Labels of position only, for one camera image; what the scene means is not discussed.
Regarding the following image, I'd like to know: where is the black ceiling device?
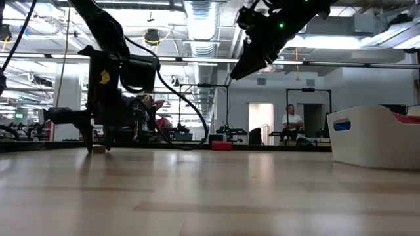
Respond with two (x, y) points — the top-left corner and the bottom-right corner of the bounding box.
(143, 28), (161, 46)

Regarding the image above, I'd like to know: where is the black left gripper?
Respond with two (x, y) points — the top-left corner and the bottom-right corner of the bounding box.
(42, 45), (135, 154)

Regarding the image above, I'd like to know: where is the red flat block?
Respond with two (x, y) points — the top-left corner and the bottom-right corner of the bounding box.
(211, 141), (233, 152)

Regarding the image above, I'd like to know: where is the white plastic bin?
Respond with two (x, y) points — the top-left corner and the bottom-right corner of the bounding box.
(326, 104), (420, 170)

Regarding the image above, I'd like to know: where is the black table frame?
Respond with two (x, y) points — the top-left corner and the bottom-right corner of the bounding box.
(0, 140), (332, 153)

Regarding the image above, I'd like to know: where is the person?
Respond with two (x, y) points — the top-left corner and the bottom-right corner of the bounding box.
(136, 94), (165, 132)
(281, 104), (305, 142)

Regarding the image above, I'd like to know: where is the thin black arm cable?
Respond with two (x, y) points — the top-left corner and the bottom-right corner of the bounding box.
(0, 0), (37, 75)

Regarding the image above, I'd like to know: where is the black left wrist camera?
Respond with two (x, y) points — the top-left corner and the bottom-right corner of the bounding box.
(125, 54), (161, 94)

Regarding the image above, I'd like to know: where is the red background object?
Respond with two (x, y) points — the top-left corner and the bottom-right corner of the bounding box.
(154, 117), (173, 141)

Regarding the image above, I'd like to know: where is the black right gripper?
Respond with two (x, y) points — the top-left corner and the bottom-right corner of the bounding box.
(229, 0), (309, 81)

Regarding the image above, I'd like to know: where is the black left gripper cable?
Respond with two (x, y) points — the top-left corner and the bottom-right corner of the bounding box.
(119, 34), (210, 151)

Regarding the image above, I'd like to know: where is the blue block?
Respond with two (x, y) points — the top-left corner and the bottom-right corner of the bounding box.
(333, 118), (352, 132)

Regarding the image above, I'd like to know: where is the overhead light bar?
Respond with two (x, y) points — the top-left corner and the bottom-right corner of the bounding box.
(0, 52), (420, 70)

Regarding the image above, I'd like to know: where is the white pillar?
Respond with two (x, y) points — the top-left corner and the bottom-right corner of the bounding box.
(54, 62), (81, 142)

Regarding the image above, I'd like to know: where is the white framed box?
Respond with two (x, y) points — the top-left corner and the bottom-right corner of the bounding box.
(208, 133), (228, 144)

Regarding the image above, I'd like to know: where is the silver ventilation duct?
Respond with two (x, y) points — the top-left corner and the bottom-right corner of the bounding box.
(182, 0), (220, 87)

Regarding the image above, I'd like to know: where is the black gantry frame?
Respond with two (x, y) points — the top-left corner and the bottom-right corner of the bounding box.
(285, 88), (333, 138)
(178, 83), (230, 142)

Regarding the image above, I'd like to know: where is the black office chair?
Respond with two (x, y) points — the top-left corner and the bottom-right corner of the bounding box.
(248, 127), (263, 144)

